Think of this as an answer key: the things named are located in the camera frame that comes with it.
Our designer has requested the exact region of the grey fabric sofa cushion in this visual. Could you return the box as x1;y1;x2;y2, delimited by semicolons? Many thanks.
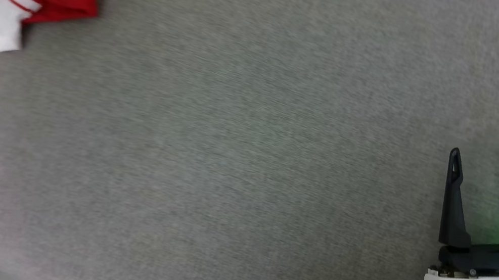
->
0;0;499;280

